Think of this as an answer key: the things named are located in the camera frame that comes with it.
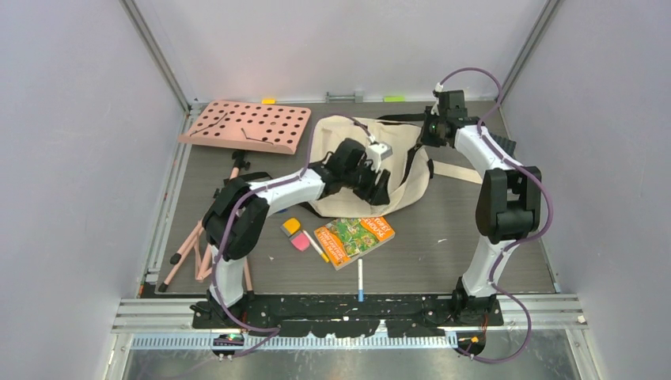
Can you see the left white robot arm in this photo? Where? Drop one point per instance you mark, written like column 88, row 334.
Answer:
column 235, row 220

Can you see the pink perforated stand board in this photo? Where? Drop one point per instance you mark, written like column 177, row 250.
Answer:
column 269, row 128

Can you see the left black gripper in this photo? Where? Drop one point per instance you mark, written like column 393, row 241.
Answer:
column 374, row 193

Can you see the cream canvas backpack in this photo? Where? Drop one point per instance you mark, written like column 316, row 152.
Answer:
column 411, row 168

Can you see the dark grey studded baseplate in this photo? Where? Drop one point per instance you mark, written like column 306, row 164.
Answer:
column 507, row 145

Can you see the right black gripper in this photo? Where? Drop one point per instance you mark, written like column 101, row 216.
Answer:
column 425, row 138

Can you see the orange paperback book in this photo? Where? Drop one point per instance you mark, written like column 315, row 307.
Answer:
column 345, row 240

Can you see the pink tripod stand legs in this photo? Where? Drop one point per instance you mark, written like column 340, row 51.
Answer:
column 187, row 258

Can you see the pink eraser block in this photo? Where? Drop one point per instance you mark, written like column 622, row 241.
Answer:
column 300, row 241

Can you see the blue capped white marker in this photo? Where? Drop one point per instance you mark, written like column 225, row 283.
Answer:
column 360, row 286

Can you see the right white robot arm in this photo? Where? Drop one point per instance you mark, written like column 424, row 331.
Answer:
column 508, row 207

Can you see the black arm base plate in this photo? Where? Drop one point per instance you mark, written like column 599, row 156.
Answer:
column 342, row 315

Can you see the orange eraser block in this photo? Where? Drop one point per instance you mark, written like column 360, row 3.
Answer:
column 291, row 226

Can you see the yellow capped white marker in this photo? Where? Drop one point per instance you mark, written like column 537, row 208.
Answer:
column 314, row 244

